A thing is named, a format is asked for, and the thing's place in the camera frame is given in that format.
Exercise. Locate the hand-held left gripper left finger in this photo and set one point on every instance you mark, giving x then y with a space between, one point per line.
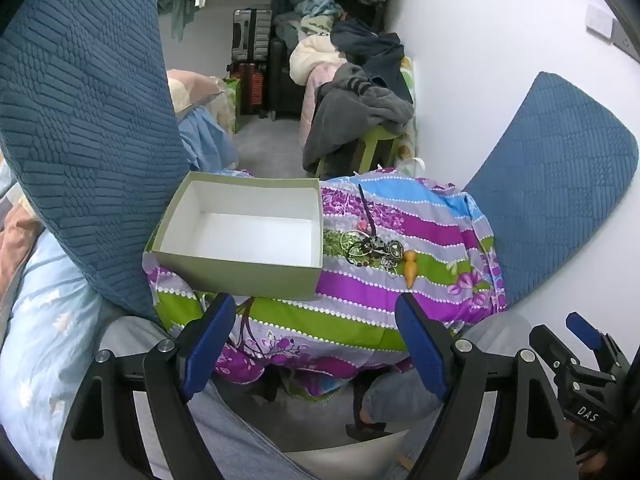
212 340

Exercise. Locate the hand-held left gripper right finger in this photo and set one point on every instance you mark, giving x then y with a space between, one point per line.
422 347

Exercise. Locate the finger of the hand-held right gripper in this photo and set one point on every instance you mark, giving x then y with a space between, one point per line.
552 347
585 329

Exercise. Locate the green cardboard box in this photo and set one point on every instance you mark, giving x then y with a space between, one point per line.
240 277

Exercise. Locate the orange gourd pendant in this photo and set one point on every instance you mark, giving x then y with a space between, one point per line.
410 272

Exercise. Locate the silver bangle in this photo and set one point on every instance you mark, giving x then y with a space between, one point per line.
353 233

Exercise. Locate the black hair stick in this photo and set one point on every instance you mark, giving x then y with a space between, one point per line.
369 215

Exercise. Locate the striped floral cloth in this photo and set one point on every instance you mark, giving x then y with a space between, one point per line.
350 310

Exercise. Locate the person's left leg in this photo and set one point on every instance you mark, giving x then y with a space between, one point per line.
220 440

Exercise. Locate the white rounded object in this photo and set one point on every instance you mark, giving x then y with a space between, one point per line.
345 457

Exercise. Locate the small blue quilted cushion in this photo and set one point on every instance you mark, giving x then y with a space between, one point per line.
555 180

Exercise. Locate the light blue bedding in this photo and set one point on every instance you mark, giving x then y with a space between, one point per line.
45 340

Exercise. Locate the light blue cloth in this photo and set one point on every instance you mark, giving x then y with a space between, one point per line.
207 137

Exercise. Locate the green stool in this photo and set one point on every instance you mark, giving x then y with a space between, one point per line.
375 147

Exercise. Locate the peach blanket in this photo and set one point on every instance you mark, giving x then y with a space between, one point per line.
17 240

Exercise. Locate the beige floral cloth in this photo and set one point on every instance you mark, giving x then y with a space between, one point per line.
222 107

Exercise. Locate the green printed bag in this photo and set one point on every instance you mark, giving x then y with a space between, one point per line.
231 105

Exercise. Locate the large blue quilted cushion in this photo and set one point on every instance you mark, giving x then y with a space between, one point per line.
85 135

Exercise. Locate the grey hoodie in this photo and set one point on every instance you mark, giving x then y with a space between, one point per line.
350 110

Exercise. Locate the pink pillow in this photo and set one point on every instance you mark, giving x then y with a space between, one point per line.
192 87

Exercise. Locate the black suitcase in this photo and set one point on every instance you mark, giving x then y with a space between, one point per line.
285 85

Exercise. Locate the cream blanket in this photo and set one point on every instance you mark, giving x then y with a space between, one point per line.
315 57

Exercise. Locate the dark navy garment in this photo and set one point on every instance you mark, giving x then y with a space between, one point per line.
370 47

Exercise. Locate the grey suitcase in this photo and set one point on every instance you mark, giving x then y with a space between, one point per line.
251 35

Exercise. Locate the white wall switch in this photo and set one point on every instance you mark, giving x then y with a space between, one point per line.
599 21

